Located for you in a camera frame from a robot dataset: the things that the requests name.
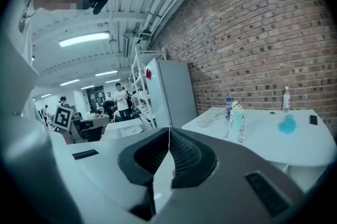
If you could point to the black office chair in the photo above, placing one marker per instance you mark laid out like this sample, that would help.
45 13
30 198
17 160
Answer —
88 131

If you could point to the white tall cabinet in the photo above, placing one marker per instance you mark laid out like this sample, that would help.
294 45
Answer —
171 91

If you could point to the white metal shelving rack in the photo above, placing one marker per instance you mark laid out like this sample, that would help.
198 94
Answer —
139 86

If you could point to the white table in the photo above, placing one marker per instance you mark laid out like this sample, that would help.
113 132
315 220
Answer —
126 129

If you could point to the clear plastic water bottle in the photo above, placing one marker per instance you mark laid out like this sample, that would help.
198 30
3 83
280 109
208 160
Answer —
286 100

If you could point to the black head-worn camera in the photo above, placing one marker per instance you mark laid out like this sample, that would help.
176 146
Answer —
101 2

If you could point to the black smartphone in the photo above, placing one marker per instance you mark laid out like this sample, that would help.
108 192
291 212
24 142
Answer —
313 120

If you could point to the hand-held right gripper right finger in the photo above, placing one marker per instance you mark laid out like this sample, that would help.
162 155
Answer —
210 191

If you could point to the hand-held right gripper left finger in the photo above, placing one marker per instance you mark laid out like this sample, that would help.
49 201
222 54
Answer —
105 165

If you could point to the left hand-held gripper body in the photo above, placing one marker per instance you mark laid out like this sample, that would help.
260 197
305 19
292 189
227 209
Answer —
63 117

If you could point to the long ceiling light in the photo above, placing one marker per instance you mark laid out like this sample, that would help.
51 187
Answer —
106 73
69 82
84 39

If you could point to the blue-capped dark bottle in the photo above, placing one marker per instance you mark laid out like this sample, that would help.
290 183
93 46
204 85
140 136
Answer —
228 110

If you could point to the person's white shirt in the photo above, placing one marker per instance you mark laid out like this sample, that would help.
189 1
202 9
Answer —
18 138

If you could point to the white desk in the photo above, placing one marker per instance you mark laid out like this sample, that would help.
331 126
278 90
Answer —
263 144

